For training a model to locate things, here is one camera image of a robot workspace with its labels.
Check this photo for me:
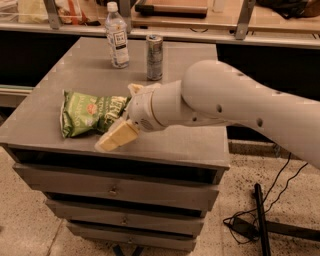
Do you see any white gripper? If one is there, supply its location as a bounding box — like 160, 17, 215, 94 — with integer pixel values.
95, 83, 165, 152

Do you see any green jalapeno chip bag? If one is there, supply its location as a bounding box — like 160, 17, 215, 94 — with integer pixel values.
60, 91, 130, 138

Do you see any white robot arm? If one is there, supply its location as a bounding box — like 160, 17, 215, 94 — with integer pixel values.
95, 60, 320, 168

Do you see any silver drink can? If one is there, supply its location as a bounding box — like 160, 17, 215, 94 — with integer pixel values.
146, 34, 163, 81

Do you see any grey top drawer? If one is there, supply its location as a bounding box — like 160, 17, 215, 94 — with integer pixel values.
13, 163, 218, 211

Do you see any grey drawer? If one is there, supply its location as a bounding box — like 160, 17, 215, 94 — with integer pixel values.
46, 199, 204, 237
13, 163, 218, 211
67, 222, 196, 252

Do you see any clear plastic water bottle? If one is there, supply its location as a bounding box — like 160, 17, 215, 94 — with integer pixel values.
105, 2, 129, 68

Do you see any grey drawer cabinet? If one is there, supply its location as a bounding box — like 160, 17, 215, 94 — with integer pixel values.
1, 37, 229, 240

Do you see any wooden board on counter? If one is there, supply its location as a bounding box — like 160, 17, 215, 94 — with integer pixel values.
134, 0, 208, 18

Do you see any grey middle drawer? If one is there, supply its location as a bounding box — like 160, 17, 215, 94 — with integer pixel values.
46, 199, 204, 237

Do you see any grey bottom drawer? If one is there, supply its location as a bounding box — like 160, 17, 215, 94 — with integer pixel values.
67, 222, 196, 252

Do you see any black power adapter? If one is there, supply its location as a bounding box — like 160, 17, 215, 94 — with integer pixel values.
231, 217, 259, 239

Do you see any long grey shelf counter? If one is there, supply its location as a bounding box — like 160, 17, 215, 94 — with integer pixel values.
0, 0, 320, 49

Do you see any black metal stand leg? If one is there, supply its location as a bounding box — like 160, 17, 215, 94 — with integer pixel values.
254, 183, 320, 256

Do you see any grey metal bracket left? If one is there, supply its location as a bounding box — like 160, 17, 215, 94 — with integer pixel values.
43, 0, 62, 29

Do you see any grey metal bracket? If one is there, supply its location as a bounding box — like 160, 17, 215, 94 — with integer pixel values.
235, 0, 256, 40
43, 0, 62, 29

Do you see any grey metal bracket right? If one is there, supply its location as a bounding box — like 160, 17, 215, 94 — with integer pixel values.
235, 0, 256, 40

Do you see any black power cable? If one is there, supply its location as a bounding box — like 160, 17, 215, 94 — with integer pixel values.
222, 152, 309, 245

